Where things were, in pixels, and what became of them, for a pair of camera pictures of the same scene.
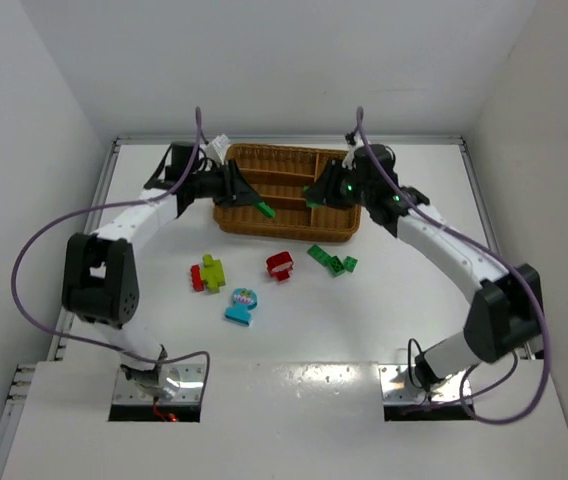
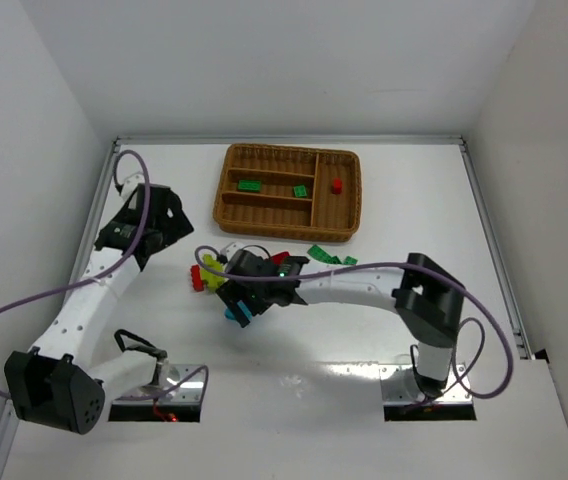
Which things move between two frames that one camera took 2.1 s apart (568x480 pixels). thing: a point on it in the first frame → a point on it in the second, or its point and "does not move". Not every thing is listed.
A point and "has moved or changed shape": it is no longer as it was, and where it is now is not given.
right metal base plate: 397,387 does not move
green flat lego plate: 319,254 does not move
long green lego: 266,210 has moved or changed shape
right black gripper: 330,182 → 234,293
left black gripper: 232,183 → 173,220
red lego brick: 197,284 does not move
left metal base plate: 191,387 does not move
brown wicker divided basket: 277,175 does not move
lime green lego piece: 213,273 does not move
